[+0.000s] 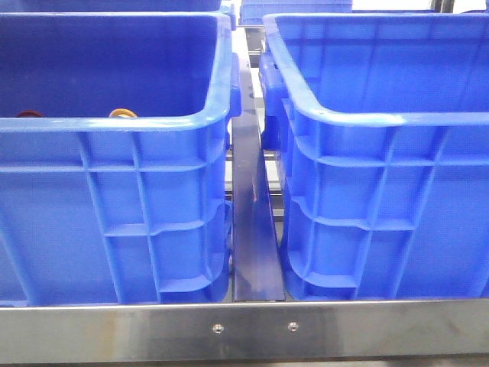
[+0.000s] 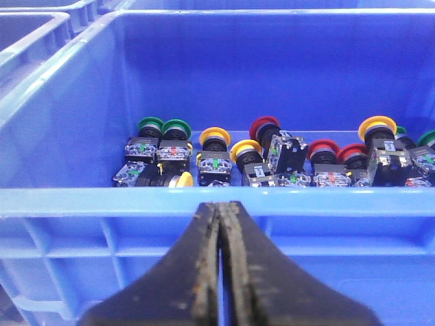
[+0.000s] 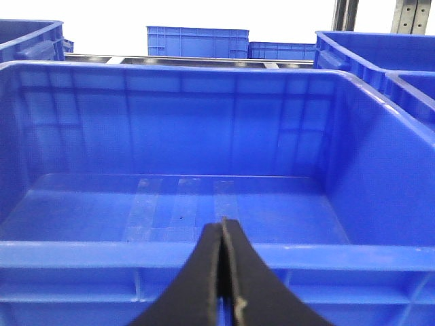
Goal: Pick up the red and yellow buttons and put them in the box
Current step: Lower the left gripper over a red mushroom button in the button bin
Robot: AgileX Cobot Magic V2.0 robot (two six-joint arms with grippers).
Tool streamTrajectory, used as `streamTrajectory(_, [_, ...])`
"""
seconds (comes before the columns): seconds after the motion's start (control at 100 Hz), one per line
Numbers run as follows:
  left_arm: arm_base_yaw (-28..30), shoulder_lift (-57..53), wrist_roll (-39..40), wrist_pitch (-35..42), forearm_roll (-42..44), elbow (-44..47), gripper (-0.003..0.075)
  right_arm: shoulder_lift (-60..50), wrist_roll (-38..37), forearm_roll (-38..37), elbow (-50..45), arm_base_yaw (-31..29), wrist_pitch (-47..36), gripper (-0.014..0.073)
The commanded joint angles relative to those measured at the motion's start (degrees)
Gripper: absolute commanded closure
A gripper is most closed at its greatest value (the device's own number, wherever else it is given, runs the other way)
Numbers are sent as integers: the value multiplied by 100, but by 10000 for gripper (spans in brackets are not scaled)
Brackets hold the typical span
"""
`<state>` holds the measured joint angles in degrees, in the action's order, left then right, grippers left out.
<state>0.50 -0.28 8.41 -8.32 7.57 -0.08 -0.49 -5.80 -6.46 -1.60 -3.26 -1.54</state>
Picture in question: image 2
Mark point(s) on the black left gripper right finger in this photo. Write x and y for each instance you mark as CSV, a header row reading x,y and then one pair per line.
x,y
265,287

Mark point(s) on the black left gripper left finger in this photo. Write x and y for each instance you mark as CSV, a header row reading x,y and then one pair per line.
x,y
181,289

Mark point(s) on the red push button raised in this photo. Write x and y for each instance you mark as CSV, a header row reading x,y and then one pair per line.
x,y
283,152

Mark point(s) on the yellow push button tall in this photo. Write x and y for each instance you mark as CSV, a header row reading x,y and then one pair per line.
x,y
389,163

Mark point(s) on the blue source bin with buttons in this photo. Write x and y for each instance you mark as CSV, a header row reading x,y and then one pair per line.
x,y
69,238

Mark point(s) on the yellow push button lying front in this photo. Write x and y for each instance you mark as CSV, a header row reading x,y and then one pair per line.
x,y
141,174

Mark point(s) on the yellow push button upright centre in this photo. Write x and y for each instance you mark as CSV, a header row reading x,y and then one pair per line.
x,y
213,161

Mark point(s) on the yellow push button tilted centre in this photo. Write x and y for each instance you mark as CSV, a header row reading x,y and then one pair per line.
x,y
247,155

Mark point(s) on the green push button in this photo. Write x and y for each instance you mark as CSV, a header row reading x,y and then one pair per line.
x,y
402,136
175,148
144,146

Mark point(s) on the red push button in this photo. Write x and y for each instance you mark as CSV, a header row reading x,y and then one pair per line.
x,y
354,157
326,170

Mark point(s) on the green push button far left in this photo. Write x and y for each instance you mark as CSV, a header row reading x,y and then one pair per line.
x,y
144,146

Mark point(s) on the red push button far right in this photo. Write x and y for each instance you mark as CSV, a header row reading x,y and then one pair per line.
x,y
354,157

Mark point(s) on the green push button right edge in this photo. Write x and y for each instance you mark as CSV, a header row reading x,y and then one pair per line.
x,y
423,155

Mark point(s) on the green push button right back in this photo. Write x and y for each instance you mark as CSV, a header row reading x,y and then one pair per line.
x,y
402,136

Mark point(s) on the blue bin back centre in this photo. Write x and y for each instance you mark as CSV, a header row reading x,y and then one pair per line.
x,y
82,12

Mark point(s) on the blue bin back left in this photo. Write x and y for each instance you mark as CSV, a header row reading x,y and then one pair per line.
x,y
28,39

